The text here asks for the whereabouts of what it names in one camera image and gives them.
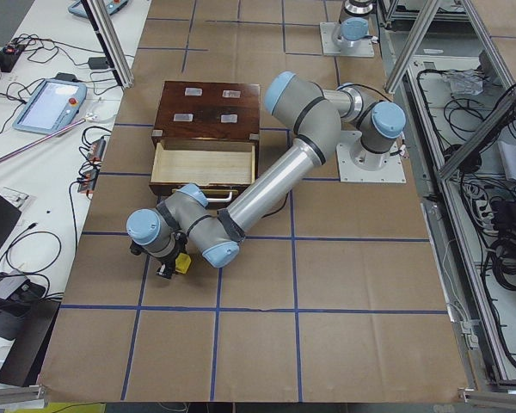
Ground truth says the blue teach pendant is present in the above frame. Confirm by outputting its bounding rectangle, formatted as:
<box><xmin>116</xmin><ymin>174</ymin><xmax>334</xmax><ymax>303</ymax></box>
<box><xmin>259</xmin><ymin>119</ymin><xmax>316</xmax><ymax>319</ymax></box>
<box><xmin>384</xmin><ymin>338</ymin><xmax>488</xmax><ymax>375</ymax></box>
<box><xmin>67</xmin><ymin>0</ymin><xmax>132</xmax><ymax>19</ymax></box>
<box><xmin>13</xmin><ymin>78</ymin><xmax>87</xmax><ymax>135</ymax></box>

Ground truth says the aluminium frame post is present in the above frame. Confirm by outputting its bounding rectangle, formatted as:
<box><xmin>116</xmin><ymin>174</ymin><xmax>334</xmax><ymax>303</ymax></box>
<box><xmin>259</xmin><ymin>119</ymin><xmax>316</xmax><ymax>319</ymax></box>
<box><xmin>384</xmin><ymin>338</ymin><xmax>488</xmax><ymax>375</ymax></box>
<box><xmin>82</xmin><ymin>0</ymin><xmax>134</xmax><ymax>89</ymax></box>

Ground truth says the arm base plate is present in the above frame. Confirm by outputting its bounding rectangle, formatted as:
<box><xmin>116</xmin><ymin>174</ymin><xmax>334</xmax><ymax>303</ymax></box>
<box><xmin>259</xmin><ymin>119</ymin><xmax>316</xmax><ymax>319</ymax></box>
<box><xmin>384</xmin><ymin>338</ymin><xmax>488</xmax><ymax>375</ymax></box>
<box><xmin>319</xmin><ymin>22</ymin><xmax>374</xmax><ymax>58</ymax></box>
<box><xmin>336</xmin><ymin>131</ymin><xmax>407</xmax><ymax>184</ymax></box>

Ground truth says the light wooden drawer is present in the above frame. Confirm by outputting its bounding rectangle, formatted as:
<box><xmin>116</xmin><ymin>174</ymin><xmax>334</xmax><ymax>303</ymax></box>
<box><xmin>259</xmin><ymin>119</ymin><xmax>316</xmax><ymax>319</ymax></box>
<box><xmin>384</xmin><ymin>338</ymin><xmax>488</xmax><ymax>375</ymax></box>
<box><xmin>150</xmin><ymin>139</ymin><xmax>258</xmax><ymax>208</ymax></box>

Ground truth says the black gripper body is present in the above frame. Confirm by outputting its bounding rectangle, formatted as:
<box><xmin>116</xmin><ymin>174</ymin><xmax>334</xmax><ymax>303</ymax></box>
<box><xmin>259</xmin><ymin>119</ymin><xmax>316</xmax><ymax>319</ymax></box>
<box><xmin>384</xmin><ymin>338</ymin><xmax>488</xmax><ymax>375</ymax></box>
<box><xmin>130</xmin><ymin>231</ymin><xmax>187</xmax><ymax>266</ymax></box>

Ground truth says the dark wooden drawer cabinet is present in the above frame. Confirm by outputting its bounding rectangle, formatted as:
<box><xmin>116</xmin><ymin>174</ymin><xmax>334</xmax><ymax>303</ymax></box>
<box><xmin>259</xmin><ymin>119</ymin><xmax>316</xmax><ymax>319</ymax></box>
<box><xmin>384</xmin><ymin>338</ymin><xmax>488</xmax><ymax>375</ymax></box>
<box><xmin>149</xmin><ymin>80</ymin><xmax>262</xmax><ymax>167</ymax></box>

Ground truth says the black power adapter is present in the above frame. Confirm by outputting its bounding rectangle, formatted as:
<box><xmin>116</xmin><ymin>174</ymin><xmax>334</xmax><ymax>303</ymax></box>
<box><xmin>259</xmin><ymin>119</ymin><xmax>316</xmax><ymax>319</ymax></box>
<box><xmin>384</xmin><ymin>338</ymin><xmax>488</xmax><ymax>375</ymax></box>
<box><xmin>87</xmin><ymin>57</ymin><xmax>109</xmax><ymax>70</ymax></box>

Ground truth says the yellow block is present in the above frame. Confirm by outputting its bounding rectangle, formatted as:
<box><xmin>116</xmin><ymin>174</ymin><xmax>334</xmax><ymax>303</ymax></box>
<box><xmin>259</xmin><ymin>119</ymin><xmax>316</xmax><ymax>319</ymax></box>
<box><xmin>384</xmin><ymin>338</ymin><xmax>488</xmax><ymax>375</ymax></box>
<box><xmin>175</xmin><ymin>253</ymin><xmax>192</xmax><ymax>274</ymax></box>

